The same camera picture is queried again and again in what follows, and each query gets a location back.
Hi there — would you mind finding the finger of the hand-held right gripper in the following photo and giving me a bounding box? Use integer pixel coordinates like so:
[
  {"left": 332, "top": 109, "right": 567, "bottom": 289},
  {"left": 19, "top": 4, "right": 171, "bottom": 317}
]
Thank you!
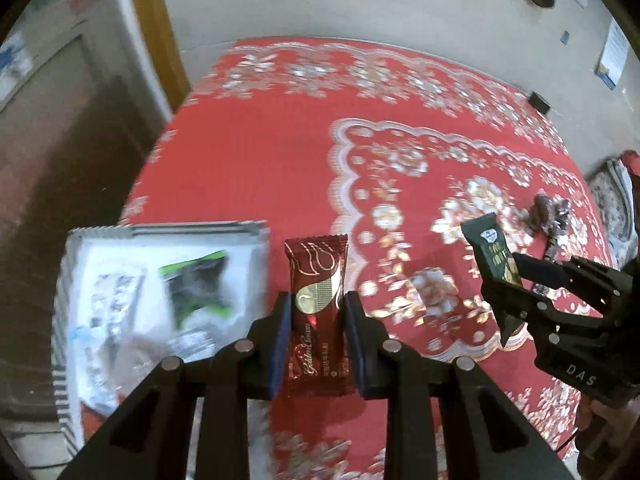
[
  {"left": 511, "top": 254, "right": 621, "bottom": 301},
  {"left": 482, "top": 280, "right": 561, "bottom": 346}
]

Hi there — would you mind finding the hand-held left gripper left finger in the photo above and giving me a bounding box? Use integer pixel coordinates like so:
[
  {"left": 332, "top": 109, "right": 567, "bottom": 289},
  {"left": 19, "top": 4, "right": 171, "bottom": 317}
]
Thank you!
[{"left": 60, "top": 292, "right": 293, "bottom": 480}]

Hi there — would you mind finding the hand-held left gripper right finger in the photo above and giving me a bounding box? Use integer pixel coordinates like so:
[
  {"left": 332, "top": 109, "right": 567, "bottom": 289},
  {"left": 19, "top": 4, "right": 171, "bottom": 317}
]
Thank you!
[{"left": 344, "top": 291, "right": 576, "bottom": 480}]

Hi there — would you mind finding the dark red gold-oval snack packet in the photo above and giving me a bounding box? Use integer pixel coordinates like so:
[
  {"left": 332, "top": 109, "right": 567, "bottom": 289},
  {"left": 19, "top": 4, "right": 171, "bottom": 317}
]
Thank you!
[{"left": 285, "top": 234, "right": 357, "bottom": 398}]

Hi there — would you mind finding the dark green snack packet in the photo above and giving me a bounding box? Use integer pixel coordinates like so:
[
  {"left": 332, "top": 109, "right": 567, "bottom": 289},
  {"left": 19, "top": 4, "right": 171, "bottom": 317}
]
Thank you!
[
  {"left": 160, "top": 252, "right": 236, "bottom": 331},
  {"left": 460, "top": 212, "right": 526, "bottom": 348}
]

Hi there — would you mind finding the light blue snack packet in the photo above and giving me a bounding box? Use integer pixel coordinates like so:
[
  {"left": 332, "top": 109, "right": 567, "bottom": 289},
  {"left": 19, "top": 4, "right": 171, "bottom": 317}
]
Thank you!
[{"left": 70, "top": 267, "right": 148, "bottom": 361}]

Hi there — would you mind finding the white plastic tray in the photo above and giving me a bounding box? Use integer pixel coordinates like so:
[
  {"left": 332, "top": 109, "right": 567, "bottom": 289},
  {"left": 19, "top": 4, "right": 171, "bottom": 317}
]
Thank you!
[{"left": 50, "top": 220, "right": 271, "bottom": 453}]

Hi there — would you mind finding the person's right hand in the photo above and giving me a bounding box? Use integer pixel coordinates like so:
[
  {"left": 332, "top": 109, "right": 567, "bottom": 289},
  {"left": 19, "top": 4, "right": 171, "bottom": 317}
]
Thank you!
[{"left": 575, "top": 395, "right": 640, "bottom": 453}]

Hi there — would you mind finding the silver foil candy wrapper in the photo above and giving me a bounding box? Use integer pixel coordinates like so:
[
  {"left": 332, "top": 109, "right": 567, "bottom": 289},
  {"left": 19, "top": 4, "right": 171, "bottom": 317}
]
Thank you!
[{"left": 544, "top": 229, "right": 565, "bottom": 262}]

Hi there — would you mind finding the white snack packet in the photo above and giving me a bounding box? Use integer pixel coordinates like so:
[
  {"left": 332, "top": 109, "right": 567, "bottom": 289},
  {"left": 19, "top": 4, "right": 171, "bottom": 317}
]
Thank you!
[{"left": 170, "top": 330, "right": 217, "bottom": 362}]

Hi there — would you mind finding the floral cushion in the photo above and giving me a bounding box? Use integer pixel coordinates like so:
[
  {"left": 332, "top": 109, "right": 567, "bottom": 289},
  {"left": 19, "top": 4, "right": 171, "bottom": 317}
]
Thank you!
[{"left": 585, "top": 157, "right": 640, "bottom": 271}]

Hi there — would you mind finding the red floral tablecloth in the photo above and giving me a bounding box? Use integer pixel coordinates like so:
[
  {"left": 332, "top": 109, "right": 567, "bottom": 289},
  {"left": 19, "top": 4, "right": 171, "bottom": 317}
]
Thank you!
[{"left": 80, "top": 35, "right": 618, "bottom": 480}]

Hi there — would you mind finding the blue and white paper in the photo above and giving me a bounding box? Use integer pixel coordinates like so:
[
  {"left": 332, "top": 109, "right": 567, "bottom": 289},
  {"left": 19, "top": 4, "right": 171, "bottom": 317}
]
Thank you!
[{"left": 595, "top": 17, "right": 631, "bottom": 91}]

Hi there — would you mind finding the grey cabinet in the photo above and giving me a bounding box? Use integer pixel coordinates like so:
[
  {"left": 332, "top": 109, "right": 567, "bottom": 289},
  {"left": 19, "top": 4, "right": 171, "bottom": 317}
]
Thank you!
[{"left": 0, "top": 0, "right": 171, "bottom": 126}]

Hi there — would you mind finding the wooden door frame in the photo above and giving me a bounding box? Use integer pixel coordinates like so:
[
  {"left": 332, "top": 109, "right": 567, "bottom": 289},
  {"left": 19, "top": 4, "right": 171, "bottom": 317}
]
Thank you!
[{"left": 125, "top": 0, "right": 192, "bottom": 122}]

